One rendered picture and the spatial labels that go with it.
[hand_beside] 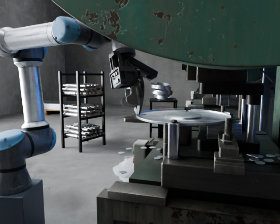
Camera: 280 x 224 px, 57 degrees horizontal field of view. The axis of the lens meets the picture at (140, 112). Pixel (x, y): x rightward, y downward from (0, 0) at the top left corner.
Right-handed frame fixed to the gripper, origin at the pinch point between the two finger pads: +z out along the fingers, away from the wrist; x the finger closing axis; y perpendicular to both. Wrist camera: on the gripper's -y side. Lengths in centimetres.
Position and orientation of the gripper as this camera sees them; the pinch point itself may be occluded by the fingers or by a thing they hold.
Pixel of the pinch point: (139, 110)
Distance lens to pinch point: 84.6
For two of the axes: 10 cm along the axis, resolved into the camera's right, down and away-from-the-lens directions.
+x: 4.9, -2.0, -8.5
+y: -8.5, 0.7, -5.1
